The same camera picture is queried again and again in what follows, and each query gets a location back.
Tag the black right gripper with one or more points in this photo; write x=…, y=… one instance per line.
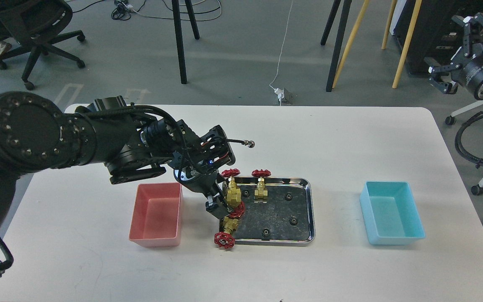
x=466, y=68

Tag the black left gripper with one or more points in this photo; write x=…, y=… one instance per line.
x=196, y=167

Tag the black office chair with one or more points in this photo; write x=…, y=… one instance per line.
x=36, y=25

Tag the black tripod stand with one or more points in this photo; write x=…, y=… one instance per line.
x=177, y=21

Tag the black cabinet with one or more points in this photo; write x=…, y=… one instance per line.
x=436, y=35

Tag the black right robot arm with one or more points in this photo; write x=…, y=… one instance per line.
x=466, y=70

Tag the blue plastic box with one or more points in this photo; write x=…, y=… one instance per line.
x=390, y=213

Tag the brass valve red wheel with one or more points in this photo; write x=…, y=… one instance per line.
x=238, y=212

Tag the brass valve top middle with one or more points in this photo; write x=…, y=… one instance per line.
x=261, y=192

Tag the pink plastic box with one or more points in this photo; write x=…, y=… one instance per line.
x=157, y=215

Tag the white power adapter with cable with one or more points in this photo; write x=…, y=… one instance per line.
x=279, y=91

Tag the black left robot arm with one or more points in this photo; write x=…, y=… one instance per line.
x=134, y=142

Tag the steel tray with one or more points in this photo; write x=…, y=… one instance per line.
x=275, y=214

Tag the brass valve top left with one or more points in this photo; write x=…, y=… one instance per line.
x=233, y=195

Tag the brass valve bottom left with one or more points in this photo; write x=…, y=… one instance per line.
x=224, y=238

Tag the black and wood easel legs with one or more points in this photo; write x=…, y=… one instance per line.
x=337, y=63

